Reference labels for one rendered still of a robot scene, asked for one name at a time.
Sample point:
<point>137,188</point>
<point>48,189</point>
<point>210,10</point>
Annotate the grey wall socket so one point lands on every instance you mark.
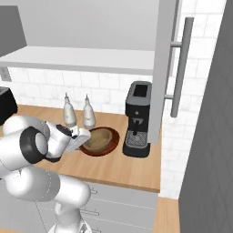
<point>5,74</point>

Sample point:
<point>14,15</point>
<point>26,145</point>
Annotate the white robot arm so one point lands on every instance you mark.
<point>27,164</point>

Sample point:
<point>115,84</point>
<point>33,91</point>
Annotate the black coffee machine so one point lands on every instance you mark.
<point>139,121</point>

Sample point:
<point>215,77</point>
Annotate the black appliance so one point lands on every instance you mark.
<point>6,104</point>

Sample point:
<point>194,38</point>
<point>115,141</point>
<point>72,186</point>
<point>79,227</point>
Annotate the grey drawer front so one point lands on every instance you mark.
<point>121,227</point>
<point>124,194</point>
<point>124,214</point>

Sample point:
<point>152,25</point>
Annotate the tan bowl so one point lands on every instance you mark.
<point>99,139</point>

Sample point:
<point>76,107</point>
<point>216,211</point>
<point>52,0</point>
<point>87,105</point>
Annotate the red-brown bowl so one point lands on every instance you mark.
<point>113,146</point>

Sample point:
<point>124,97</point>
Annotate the grey-white bottle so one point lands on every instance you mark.
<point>89,116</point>
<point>69,114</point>

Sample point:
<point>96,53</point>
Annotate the open grey wall cabinet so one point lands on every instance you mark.
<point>85,36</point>

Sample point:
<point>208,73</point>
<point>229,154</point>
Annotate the grey cabinet door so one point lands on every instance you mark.
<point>162,66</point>

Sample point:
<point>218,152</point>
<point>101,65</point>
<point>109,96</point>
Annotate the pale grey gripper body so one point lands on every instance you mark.
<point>79,139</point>

